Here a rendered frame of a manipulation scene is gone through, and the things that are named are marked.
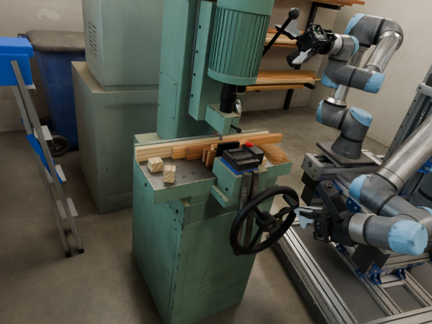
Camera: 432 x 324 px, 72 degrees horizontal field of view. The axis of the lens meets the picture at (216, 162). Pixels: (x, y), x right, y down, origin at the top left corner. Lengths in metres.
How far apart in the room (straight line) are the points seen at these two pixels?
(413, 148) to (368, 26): 0.78
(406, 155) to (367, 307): 1.05
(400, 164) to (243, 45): 0.56
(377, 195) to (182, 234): 0.66
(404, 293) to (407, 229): 1.27
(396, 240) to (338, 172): 0.95
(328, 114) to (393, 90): 2.87
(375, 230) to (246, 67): 0.60
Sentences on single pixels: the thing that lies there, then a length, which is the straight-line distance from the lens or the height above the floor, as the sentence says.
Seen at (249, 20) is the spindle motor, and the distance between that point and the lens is 0.99.
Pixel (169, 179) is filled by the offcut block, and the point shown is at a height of 0.91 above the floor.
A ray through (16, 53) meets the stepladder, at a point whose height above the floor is 1.13.
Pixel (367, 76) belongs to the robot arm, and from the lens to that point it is 1.26.
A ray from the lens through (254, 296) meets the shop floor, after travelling 1.86.
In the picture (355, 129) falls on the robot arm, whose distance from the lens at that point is 1.63.
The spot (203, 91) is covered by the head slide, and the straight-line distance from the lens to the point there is 1.16.
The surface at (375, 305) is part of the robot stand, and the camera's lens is 1.86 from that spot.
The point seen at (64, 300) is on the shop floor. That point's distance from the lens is 1.82.
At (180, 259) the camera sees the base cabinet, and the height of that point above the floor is 0.53.
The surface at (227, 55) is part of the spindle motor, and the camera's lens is 1.00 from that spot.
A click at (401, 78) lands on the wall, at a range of 4.43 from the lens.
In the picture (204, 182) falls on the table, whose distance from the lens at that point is 1.02.
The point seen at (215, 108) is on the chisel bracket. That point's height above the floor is 1.07.
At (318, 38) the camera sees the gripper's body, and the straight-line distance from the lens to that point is 1.12.
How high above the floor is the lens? 1.46
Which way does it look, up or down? 30 degrees down
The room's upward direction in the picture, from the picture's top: 10 degrees clockwise
